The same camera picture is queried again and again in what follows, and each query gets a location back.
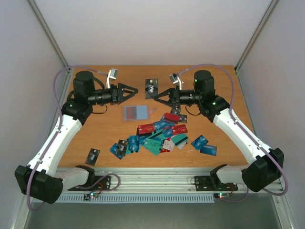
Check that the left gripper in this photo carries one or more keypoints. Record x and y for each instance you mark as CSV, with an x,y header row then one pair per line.
x,y
117,94

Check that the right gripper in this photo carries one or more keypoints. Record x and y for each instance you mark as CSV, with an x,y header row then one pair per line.
x,y
173,97

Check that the red card bottom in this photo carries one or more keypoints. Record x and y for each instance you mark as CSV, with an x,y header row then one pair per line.
x,y
130,113

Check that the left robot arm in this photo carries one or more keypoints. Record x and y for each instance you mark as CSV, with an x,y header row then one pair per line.
x,y
39,178

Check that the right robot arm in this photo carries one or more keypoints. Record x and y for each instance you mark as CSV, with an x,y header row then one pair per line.
x,y
265,165

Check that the red card upper right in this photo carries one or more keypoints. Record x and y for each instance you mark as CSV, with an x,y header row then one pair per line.
x,y
173,118

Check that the red VIP card centre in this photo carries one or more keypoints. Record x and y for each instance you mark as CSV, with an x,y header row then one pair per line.
x,y
179,129

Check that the red vip card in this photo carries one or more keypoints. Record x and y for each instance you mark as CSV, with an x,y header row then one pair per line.
x,y
179,129
145,129

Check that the red VIP card upper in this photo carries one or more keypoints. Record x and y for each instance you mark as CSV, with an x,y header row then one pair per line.
x,y
145,129

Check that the black VIP card left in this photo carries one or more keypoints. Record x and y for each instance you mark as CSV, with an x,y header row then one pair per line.
x,y
122,147

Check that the blue card left bottom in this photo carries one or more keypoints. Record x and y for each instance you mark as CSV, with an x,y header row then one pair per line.
x,y
113,150

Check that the blue card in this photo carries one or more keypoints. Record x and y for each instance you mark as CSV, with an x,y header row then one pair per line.
x,y
113,150
209,150
199,142

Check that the white card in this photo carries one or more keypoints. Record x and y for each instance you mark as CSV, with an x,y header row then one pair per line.
x,y
168,145

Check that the teal VIP card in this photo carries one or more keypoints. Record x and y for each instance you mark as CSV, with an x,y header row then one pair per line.
x,y
152,145

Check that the black card lone left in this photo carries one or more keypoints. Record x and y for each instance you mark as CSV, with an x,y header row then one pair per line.
x,y
92,157

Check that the blue card far right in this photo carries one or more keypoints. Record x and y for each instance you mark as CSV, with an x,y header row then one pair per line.
x,y
209,150

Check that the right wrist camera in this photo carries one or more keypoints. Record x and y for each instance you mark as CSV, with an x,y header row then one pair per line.
x,y
176,80

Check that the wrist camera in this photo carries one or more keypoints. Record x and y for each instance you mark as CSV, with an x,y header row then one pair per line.
x,y
112,74
176,80

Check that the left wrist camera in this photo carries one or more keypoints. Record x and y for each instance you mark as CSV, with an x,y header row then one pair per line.
x,y
112,74

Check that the left base plate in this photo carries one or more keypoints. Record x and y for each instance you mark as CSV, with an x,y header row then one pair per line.
x,y
96,184

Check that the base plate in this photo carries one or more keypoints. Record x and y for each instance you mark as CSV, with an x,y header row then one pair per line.
x,y
96,184
210,183

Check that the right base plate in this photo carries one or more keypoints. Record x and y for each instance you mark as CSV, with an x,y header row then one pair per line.
x,y
210,183

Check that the blue slotted cable duct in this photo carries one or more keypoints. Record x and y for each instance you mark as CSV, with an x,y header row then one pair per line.
x,y
136,198

